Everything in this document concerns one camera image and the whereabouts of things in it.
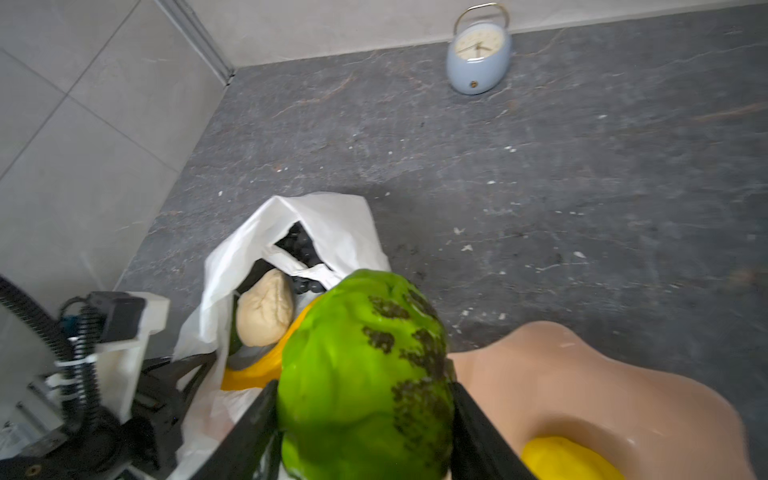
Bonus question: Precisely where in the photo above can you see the black corrugated cable conduit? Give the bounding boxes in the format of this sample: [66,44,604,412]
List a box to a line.
[0,274,103,433]

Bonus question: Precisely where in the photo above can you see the pink wavy plastic bowl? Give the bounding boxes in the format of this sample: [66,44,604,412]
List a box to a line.
[449,321,755,479]

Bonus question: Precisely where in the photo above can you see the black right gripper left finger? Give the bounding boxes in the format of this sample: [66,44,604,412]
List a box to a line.
[192,380,280,480]

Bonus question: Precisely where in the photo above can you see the yellow fake fruit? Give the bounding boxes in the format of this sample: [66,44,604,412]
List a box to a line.
[521,436,625,480]

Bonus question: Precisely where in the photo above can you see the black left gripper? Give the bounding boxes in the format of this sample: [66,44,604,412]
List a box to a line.
[1,352,216,479]

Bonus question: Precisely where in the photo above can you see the white plastic bag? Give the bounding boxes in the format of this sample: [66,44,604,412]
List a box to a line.
[167,191,392,480]

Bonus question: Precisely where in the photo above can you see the light blue alarm clock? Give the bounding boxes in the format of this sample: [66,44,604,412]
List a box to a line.
[446,2,512,96]

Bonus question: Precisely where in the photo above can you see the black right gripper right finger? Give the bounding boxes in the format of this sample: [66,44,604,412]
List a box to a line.
[450,382,536,480]

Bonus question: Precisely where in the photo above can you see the aluminium frame rail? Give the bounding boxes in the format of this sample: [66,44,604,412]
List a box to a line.
[156,0,236,86]

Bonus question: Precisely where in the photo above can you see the dark purple fake grapes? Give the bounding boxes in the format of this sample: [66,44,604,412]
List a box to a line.
[276,222,326,295]

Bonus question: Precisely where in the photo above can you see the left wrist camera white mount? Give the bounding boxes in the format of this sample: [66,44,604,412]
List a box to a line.
[74,291,170,423]

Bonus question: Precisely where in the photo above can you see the beige fake fruit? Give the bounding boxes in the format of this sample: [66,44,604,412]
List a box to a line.
[235,269,295,347]

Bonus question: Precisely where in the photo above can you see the green fake fruit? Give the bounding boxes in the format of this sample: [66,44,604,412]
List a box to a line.
[277,269,454,479]

